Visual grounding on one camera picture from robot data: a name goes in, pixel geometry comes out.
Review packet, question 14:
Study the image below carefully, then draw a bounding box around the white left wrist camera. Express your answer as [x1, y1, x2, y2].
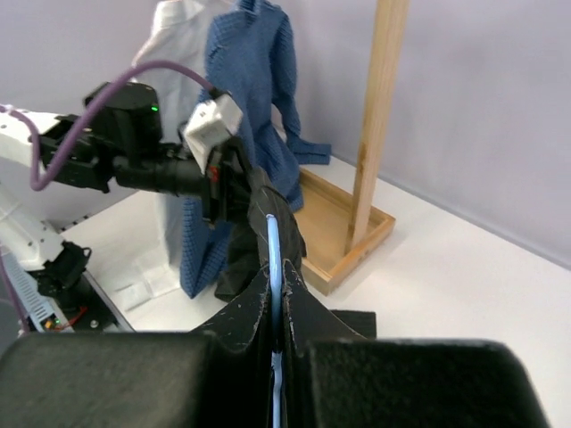
[182, 93, 243, 175]

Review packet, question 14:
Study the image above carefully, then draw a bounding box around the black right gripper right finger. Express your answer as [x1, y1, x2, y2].
[282, 262, 549, 427]

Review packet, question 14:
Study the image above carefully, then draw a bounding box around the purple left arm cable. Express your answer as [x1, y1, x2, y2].
[0, 61, 224, 335]

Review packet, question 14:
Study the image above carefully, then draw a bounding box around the slotted grey cable duct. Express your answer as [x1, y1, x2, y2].
[2, 252, 54, 332]

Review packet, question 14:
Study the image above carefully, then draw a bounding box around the black pinstriped shirt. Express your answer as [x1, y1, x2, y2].
[208, 168, 377, 349]

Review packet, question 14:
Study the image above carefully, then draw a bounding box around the blue checked shirt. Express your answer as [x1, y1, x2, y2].
[179, 1, 331, 298]

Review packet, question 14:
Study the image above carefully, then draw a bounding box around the blue wire hanger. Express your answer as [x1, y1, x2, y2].
[266, 214, 283, 428]

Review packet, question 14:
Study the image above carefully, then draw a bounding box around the white shirt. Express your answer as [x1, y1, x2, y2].
[111, 0, 233, 313]

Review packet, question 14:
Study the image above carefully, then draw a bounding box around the wooden clothes rack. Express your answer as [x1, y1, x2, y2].
[296, 1, 409, 295]

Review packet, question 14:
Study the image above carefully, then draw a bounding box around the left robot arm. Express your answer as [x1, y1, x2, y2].
[1, 82, 251, 225]

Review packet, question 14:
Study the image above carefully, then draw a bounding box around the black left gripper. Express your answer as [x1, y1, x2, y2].
[202, 136, 252, 228]

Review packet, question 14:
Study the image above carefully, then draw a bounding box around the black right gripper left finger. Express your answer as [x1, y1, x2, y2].
[1, 270, 272, 427]

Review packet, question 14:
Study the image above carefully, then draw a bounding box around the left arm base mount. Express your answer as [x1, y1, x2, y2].
[31, 242, 133, 333]

